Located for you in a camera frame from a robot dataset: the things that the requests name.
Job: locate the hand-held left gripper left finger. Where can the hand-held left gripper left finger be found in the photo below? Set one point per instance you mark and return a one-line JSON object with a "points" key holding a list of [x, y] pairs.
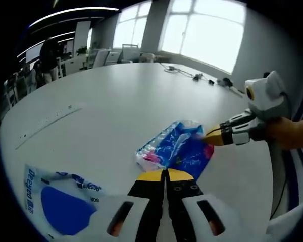
{"points": [[151, 206]]}

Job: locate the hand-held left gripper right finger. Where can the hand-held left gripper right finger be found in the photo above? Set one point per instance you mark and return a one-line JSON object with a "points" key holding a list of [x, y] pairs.
{"points": [[184, 206]]}

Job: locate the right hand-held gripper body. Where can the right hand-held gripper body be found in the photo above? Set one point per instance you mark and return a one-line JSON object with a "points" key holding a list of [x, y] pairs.
{"points": [[267, 98]]}

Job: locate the blue patterned packet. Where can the blue patterned packet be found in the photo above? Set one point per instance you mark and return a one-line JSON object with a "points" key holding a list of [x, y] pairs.
{"points": [[181, 151]]}

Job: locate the clear package with blue pad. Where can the clear package with blue pad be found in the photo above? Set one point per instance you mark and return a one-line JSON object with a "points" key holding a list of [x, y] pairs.
{"points": [[63, 206]]}

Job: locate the person's right hand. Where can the person's right hand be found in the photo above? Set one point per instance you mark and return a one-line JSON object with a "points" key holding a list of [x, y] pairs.
{"points": [[290, 133]]}

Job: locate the dark bundle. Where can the dark bundle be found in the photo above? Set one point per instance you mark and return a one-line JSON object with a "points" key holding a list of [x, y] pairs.
{"points": [[225, 82]]}

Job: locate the small black plug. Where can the small black plug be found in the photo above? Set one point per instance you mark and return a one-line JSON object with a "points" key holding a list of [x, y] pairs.
{"points": [[211, 82]]}

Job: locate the dark charger adapter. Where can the dark charger adapter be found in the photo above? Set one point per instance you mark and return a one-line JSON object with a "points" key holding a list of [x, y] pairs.
{"points": [[198, 77]]}

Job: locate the large bright window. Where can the large bright window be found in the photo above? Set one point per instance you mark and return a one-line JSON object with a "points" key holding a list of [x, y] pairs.
{"points": [[207, 32]]}

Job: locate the white power strip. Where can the white power strip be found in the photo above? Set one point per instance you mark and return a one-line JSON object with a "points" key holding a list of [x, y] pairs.
{"points": [[48, 121]]}

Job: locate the narrow bright window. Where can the narrow bright window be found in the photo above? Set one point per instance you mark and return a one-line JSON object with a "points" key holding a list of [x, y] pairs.
{"points": [[131, 25]]}

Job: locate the green potted plant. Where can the green potted plant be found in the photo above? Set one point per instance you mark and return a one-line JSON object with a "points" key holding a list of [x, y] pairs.
{"points": [[81, 51]]}

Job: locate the long ceiling light strip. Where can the long ceiling light strip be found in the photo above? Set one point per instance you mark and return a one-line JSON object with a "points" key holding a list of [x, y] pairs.
{"points": [[73, 12]]}

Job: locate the white wall screen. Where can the white wall screen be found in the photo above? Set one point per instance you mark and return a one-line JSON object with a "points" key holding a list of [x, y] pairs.
{"points": [[32, 53]]}

